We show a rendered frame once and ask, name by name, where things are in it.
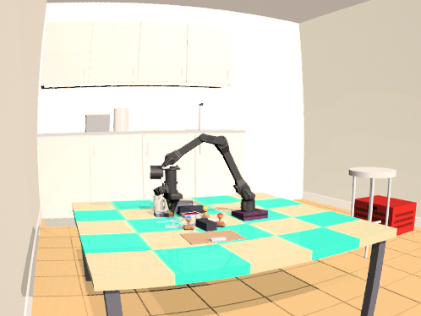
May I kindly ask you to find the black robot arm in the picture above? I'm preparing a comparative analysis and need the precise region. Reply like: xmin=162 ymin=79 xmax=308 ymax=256
xmin=150 ymin=133 xmax=256 ymax=212

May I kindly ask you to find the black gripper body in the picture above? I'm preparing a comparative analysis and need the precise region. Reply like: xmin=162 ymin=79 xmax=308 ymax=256
xmin=164 ymin=179 xmax=183 ymax=199

